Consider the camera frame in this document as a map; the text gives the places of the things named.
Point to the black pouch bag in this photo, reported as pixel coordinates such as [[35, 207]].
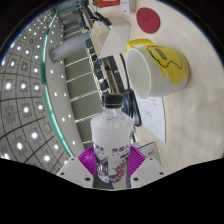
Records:
[[130, 106]]

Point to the small open white box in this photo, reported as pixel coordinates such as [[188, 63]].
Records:
[[115, 38]]

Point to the row of black chairs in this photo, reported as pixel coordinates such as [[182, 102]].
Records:
[[96, 63]]

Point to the flat round red coaster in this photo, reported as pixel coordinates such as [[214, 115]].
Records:
[[148, 20]]

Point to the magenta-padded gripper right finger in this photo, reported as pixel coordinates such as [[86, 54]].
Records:
[[146, 170]]

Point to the clear plastic water bottle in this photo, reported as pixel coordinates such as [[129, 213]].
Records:
[[111, 133]]

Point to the white mug with yellow print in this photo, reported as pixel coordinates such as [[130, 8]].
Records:
[[166, 71]]

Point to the small white remote control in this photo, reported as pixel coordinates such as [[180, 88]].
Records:
[[128, 6]]

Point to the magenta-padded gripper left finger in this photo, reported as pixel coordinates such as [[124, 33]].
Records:
[[75, 170]]

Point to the group of ceiling lights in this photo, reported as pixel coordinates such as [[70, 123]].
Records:
[[26, 109]]

